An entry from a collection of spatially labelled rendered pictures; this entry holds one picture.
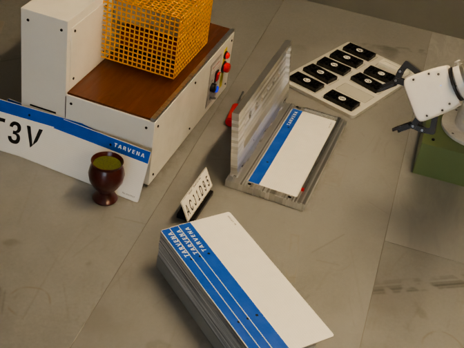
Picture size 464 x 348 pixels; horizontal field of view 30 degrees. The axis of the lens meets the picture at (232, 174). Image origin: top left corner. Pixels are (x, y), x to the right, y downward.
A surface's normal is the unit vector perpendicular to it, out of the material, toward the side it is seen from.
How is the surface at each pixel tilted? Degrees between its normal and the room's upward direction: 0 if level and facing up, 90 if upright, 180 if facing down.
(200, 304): 90
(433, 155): 90
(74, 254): 0
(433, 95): 71
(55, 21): 90
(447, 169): 90
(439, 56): 0
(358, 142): 0
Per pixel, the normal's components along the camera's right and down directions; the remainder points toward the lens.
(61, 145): -0.33, 0.17
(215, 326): -0.85, 0.20
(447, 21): -0.28, 0.53
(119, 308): 0.14, -0.80
